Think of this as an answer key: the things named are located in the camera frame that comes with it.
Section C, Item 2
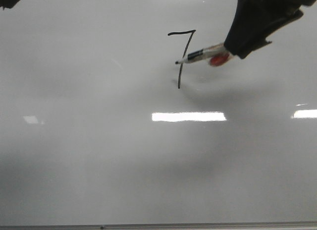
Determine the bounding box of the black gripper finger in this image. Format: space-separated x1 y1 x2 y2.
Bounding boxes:
229 0 317 42
224 9 303 59

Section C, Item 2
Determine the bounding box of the whiteboard marker pen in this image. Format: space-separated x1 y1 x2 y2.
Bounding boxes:
175 43 233 67

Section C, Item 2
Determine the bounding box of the white whiteboard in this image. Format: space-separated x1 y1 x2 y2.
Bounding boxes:
0 0 317 225

